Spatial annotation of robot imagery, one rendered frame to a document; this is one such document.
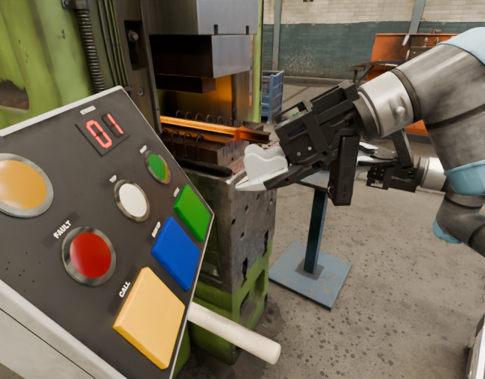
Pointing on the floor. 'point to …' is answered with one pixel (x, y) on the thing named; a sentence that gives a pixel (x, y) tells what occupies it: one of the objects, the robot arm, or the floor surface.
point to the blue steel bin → (271, 93)
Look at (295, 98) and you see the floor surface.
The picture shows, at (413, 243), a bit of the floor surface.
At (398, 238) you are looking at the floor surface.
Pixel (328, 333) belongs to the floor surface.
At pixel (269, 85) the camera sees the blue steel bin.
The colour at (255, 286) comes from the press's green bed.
